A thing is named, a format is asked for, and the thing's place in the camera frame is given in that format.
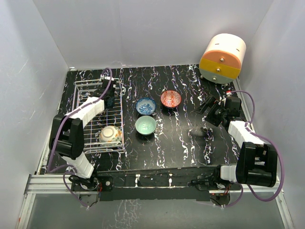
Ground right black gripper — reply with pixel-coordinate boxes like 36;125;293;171
194;96;227;126

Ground white wire dish rack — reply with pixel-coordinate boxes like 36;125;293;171
72;77;125;154

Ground red patterned bowl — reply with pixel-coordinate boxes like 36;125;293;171
161;90;182;108

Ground blue patterned bowl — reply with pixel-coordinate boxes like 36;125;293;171
135;97;156;115

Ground white floral bowl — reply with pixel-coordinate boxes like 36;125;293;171
99;125;122;147

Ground purple cable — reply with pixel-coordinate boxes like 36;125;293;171
47;67;114;210
230;90;285;208

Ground mint green bowl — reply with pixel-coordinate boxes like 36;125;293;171
135;115;156;135

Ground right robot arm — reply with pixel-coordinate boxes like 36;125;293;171
195;96;277;189

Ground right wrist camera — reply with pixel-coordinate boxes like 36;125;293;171
226;91;233;96

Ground aluminium frame rail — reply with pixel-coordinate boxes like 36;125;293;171
16;78;295;229

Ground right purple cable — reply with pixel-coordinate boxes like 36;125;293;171
230;90;285;208

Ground round pastel drawer cabinet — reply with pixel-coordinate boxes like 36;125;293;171
199;33;246;84

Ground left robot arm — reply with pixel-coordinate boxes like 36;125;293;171
47;77;119;190

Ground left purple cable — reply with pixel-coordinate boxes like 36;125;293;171
47;67;114;210

